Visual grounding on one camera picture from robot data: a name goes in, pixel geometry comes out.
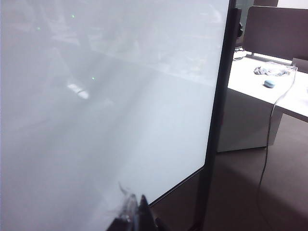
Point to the grey flat panel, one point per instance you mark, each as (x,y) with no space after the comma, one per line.
(300,65)

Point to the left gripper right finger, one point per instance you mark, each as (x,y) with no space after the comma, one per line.
(145,221)

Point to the white office desk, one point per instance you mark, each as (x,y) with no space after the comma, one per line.
(247,79)

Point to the black whiteboard stand frame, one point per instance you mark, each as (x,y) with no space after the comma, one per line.
(221,96)

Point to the grey crumpled cloth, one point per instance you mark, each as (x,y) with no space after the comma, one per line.
(267,71)

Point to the white glass whiteboard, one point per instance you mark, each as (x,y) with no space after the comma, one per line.
(96,96)

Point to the blue oval object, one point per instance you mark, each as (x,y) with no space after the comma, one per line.
(269,83)

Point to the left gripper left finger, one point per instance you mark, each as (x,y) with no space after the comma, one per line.
(127,211)

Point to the black stand knob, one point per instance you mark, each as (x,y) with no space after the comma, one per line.
(240,30)

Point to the brown desk partition panel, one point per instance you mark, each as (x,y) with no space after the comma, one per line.
(274,29)

